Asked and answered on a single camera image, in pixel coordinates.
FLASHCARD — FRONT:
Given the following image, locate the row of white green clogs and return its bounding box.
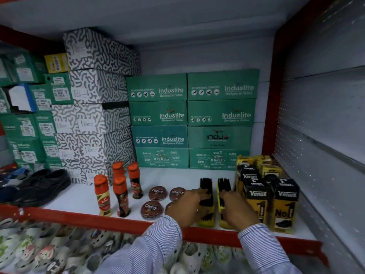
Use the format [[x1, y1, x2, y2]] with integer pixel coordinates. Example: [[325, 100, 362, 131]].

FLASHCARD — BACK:
[[159, 239, 251, 274]]

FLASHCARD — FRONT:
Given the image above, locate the yellow label polish bottle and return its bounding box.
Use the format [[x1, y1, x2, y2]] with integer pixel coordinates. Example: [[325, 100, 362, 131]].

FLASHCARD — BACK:
[[93, 174, 113, 217]]

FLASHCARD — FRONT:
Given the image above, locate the yellow black shoe brush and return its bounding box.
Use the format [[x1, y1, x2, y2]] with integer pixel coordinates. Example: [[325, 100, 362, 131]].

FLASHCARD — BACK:
[[216, 177, 233, 229], [198, 177, 216, 228]]

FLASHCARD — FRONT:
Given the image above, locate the black leather shoe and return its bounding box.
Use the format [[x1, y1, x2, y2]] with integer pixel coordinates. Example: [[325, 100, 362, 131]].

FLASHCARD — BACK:
[[17, 167, 53, 186], [13, 169, 72, 208]]

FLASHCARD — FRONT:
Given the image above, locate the white black squiggle box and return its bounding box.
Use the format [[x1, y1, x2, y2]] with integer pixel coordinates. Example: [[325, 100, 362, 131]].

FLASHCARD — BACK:
[[60, 156, 135, 185], [51, 102, 132, 135], [56, 130, 136, 164], [69, 68, 130, 105], [62, 27, 141, 77]]

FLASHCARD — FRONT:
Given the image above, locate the person's right hand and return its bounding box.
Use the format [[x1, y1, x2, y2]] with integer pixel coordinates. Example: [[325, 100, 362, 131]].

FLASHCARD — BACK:
[[219, 190, 262, 232]]

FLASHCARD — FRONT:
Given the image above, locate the white perforated shelf panel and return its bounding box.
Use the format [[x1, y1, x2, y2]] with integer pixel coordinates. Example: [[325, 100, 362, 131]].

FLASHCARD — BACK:
[[272, 0, 365, 274]]

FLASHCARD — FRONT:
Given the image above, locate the dark blue shoe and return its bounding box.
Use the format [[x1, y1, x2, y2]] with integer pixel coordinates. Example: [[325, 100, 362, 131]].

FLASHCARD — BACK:
[[0, 167, 30, 204]]

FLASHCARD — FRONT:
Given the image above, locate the person's left hand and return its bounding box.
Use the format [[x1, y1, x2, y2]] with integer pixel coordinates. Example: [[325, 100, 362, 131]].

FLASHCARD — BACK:
[[165, 188, 211, 228]]

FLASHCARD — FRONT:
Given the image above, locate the stack of yellow black boxes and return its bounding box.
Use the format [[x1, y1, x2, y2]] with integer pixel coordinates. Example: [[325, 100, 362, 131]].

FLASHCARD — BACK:
[[235, 155, 300, 234]]

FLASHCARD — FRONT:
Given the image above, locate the dark brown polish bottle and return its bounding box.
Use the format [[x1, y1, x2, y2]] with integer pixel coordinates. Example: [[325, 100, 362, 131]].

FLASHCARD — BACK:
[[113, 176, 132, 218]]

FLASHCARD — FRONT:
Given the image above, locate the small yellow box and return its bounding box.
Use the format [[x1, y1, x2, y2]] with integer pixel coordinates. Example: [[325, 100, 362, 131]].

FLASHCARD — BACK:
[[44, 53, 70, 74]]

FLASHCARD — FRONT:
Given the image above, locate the stack of small green boxes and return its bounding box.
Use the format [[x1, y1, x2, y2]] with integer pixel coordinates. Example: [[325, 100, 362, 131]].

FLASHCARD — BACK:
[[0, 51, 75, 172]]

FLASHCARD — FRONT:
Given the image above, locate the row of beige brown clogs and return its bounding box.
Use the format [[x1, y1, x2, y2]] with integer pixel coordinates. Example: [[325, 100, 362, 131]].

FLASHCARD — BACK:
[[37, 224, 137, 274]]

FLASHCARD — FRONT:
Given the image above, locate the person's right forearm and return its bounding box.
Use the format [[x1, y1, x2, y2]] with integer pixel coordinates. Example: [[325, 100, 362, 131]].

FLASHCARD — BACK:
[[238, 224, 303, 274]]

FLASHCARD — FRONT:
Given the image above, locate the blue box with white paper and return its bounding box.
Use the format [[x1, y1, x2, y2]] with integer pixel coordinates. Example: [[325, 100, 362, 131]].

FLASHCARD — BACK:
[[2, 83, 38, 114]]

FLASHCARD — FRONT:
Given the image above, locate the person's left forearm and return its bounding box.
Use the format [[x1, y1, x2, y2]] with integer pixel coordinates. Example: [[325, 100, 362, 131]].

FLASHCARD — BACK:
[[94, 215, 183, 274]]

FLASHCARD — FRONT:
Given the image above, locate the stack of green shoe boxes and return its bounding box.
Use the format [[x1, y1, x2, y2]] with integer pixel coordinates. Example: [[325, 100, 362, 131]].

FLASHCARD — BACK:
[[126, 68, 260, 171]]

